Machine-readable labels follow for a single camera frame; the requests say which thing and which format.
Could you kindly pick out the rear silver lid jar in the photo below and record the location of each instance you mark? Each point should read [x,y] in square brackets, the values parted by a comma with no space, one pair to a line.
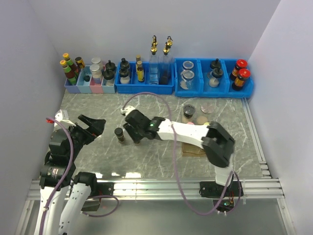
[98,61]

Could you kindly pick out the front black lid sugar jar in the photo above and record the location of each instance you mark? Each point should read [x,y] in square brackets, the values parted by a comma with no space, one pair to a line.
[214,77]

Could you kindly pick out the light blue storage bin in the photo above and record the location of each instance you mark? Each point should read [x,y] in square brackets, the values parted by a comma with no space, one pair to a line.
[81,83]

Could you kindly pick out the pink storage bin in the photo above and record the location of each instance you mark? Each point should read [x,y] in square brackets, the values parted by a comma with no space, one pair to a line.
[95,87]

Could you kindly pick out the silver lid spice jar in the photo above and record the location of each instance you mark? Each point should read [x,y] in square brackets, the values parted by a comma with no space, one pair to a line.
[205,110]

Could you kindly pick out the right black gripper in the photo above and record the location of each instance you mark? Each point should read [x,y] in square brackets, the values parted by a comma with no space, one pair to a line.
[131,131]

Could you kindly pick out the left glass oil bottle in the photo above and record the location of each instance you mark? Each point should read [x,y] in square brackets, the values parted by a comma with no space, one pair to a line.
[154,63]

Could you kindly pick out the front cork yellow bottle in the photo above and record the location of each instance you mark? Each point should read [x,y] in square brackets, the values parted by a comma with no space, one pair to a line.
[140,71]

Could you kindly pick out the front silver lid jar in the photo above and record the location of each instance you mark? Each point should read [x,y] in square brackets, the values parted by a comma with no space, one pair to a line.
[96,73]

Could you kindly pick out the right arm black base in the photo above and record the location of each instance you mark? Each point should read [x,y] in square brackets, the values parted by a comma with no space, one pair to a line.
[214,191]

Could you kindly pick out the right dark oil bottle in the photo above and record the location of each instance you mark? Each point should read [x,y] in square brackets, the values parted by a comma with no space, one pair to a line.
[165,64]

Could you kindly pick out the dark yellow label bottle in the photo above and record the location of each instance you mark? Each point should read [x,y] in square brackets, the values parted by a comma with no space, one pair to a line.
[80,63]

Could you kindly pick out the clear glass jar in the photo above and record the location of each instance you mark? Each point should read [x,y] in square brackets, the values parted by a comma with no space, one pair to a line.
[188,65]
[187,80]

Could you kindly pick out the rear black pourer jar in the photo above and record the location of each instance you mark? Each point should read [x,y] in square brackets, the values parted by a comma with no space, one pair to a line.
[110,66]

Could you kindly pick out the front red sauce bottle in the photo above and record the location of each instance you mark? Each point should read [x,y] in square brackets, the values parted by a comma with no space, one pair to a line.
[69,73]

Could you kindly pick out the front clear glass jar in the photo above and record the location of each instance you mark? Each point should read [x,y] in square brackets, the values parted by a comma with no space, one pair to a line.
[187,80]

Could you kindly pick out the front black pourer jar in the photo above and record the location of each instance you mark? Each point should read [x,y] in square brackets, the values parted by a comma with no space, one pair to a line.
[109,77]

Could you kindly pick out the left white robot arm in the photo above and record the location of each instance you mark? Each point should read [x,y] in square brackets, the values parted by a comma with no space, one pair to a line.
[63,195]

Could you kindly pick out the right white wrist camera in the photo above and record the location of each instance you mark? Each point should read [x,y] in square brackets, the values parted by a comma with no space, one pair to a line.
[126,110]

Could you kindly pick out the rear clear glass jar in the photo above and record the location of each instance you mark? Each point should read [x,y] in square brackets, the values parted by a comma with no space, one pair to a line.
[188,65]

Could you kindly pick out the black shaker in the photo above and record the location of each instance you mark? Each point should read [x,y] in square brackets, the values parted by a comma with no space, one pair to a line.
[124,75]
[124,64]

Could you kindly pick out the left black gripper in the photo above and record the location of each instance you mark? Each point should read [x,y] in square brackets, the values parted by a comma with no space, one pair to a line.
[96,126]

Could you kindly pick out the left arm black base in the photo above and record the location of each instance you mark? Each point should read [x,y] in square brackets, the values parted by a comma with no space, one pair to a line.
[91,204]

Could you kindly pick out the purple storage bin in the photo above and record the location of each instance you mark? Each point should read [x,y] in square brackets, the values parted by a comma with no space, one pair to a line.
[72,89]

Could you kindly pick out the small black cap bottle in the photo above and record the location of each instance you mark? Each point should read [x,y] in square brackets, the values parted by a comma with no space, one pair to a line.
[119,134]

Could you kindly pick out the large blue triple bin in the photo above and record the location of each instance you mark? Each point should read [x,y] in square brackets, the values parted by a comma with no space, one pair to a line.
[200,83]

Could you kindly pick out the red sauce bottle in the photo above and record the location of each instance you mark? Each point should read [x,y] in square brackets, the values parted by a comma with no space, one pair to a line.
[71,64]
[69,73]

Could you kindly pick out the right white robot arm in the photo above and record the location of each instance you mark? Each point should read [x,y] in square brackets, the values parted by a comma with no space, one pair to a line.
[213,139]

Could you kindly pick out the rear red sauce bottle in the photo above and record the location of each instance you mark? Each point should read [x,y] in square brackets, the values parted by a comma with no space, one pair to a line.
[71,64]

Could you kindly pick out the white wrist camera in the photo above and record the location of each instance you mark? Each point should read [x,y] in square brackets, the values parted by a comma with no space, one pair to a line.
[126,110]
[62,117]

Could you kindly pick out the front black top shaker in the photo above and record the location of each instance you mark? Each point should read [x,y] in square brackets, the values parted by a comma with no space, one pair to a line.
[124,75]

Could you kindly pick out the pale blue storage bin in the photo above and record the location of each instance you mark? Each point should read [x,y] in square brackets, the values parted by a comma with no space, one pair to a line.
[108,86]

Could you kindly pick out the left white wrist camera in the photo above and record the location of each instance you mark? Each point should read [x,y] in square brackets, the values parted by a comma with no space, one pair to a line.
[62,117]

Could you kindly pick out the black pourer jar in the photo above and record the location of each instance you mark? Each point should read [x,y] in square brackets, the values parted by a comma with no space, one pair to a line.
[109,77]
[110,66]

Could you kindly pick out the rear black top shaker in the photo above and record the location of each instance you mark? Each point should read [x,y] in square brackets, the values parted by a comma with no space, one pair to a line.
[124,64]

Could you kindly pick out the blue divided crate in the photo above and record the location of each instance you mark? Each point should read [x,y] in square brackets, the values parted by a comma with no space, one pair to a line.
[134,86]

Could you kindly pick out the small black cap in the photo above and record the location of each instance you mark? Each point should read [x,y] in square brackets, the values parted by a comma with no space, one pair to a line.
[87,78]

